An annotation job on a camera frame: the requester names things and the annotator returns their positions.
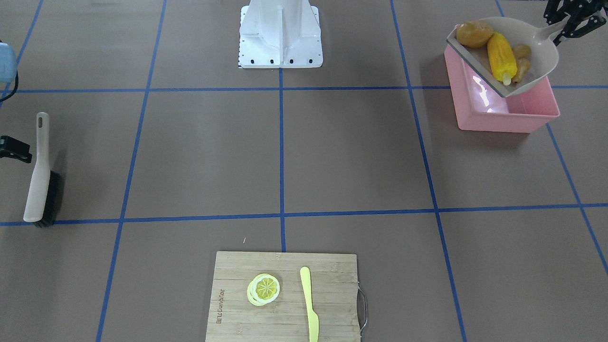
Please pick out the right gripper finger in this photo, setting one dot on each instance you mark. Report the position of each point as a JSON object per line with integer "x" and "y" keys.
{"x": 15, "y": 149}

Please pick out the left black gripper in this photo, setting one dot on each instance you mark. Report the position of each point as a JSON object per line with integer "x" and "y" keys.
{"x": 571, "y": 21}

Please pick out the beige plastic dustpan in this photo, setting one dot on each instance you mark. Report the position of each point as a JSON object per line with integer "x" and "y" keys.
{"x": 529, "y": 42}

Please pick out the toy ginger root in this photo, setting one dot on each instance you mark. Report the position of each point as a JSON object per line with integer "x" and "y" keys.
{"x": 521, "y": 61}

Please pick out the yellow toy corn cob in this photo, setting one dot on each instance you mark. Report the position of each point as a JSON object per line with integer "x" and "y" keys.
{"x": 503, "y": 64}

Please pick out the toy brown potato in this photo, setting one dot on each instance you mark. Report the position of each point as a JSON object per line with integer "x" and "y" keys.
{"x": 474, "y": 34}

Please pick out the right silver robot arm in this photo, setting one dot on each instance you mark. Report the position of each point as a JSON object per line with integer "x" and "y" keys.
{"x": 8, "y": 69}

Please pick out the pink plastic bin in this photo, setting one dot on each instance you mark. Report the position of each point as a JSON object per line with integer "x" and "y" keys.
{"x": 480, "y": 108}

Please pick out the yellow lemon slice toy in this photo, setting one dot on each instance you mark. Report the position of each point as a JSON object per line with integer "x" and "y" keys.
{"x": 263, "y": 289}

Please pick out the yellow plastic knife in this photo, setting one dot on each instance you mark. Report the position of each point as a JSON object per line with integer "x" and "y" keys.
{"x": 312, "y": 316}

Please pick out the wooden cutting board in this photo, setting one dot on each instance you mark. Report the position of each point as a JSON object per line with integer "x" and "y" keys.
{"x": 335, "y": 286}

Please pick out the white camera mast base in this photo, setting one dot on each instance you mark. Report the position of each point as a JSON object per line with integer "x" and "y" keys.
{"x": 280, "y": 34}

